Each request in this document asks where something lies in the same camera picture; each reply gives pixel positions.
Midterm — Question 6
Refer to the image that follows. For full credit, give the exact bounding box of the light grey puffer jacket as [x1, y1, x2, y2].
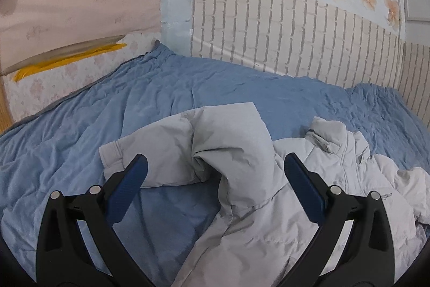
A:
[99, 103, 429, 286]

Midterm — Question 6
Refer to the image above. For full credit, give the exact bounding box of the blue bed quilt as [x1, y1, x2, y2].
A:
[1, 45, 429, 277]

